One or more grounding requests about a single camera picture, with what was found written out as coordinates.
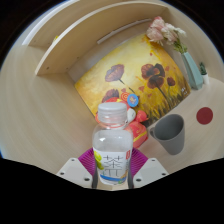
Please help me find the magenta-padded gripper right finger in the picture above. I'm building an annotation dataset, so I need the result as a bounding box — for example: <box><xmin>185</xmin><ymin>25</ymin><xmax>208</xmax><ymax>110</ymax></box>
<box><xmin>127</xmin><ymin>148</ymin><xmax>170</xmax><ymax>190</ymax></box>

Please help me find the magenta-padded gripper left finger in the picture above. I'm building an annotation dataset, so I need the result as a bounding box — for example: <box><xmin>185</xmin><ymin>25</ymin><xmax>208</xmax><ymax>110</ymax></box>
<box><xmin>55</xmin><ymin>147</ymin><xmax>99</xmax><ymax>190</ymax></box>

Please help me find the clear drink bottle white cap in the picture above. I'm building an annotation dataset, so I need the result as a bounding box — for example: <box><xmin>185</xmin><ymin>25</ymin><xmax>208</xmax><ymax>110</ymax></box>
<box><xmin>91</xmin><ymin>102</ymin><xmax>134</xmax><ymax>186</ymax></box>

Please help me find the grey mug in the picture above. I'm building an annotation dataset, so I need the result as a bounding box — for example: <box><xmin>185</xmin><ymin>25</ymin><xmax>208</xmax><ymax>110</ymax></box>
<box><xmin>148</xmin><ymin>113</ymin><xmax>186</xmax><ymax>156</ymax></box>

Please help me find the red plush toy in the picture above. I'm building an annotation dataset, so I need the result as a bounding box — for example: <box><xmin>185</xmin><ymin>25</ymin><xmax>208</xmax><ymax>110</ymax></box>
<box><xmin>94</xmin><ymin>93</ymin><xmax>150</xmax><ymax>149</ymax></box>

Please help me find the flat round red coaster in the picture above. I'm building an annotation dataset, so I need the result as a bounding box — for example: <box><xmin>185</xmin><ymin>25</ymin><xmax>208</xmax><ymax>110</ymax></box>
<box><xmin>195</xmin><ymin>106</ymin><xmax>214</xmax><ymax>126</ymax></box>

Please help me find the teal ribbed vase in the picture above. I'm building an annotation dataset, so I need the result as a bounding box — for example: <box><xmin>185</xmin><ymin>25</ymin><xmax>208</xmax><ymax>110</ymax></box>
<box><xmin>180</xmin><ymin>51</ymin><xmax>204</xmax><ymax>91</ymax></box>

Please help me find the yellow flower painting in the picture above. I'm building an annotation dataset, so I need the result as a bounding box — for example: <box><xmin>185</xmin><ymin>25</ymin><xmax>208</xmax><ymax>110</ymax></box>
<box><xmin>74</xmin><ymin>33</ymin><xmax>192</xmax><ymax>125</ymax></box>

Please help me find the wooden shelf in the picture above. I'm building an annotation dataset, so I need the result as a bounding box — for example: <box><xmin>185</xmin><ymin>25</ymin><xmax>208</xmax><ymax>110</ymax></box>
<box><xmin>21</xmin><ymin>0</ymin><xmax>171</xmax><ymax>76</ymax></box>

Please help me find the pink and white flower bouquet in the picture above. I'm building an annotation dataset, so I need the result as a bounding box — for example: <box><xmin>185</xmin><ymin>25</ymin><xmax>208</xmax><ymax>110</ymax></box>
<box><xmin>145</xmin><ymin>15</ymin><xmax>188</xmax><ymax>54</ymax></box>

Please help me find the white light bar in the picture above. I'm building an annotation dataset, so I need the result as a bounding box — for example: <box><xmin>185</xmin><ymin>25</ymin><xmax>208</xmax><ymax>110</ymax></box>
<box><xmin>96</xmin><ymin>18</ymin><xmax>153</xmax><ymax>45</ymax></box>

